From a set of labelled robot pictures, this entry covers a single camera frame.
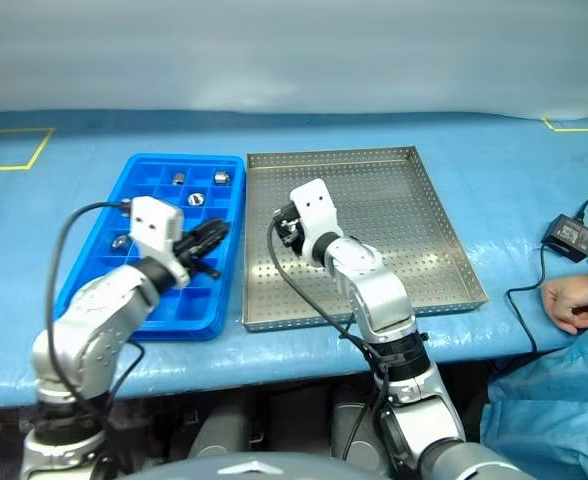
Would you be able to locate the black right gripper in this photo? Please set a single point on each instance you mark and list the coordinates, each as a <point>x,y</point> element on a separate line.
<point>291,230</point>

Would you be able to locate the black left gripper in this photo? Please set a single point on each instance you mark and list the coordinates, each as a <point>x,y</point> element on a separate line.
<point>184,255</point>

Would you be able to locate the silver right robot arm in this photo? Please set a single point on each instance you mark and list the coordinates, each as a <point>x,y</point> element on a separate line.
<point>374,290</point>

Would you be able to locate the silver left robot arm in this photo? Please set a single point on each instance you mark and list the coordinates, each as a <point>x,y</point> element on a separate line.
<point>99,310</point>

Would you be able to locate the blue plastic compartment tray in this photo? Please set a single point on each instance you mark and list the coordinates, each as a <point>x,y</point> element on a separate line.
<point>199,310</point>

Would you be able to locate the perforated steel tray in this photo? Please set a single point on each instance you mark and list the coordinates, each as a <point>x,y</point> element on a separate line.
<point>399,240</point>

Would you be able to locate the person's bare hand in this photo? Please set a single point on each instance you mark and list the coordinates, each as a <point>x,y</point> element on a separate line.
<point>571,300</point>

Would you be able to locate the metal roller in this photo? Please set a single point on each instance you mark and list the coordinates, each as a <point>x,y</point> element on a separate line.
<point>197,199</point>
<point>178,178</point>
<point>120,243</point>
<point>222,176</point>

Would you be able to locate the grey rounded leg shape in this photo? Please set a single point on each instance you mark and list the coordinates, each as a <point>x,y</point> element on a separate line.
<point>349,415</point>
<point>224,432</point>

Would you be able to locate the grey robot torso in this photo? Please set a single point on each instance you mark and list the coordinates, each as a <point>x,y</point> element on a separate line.
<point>254,470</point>

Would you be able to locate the black power adapter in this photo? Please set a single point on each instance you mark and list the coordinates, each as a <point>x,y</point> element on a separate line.
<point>569,236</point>

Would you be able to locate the blue lab coat body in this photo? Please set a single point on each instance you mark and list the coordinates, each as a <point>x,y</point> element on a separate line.
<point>549,400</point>

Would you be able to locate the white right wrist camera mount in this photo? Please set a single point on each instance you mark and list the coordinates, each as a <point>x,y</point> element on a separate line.
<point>314,205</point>

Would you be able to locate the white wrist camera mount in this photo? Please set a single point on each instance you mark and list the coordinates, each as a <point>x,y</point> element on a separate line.
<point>151,220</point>
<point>314,205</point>

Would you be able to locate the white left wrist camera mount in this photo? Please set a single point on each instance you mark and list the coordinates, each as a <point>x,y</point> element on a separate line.
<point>151,220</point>

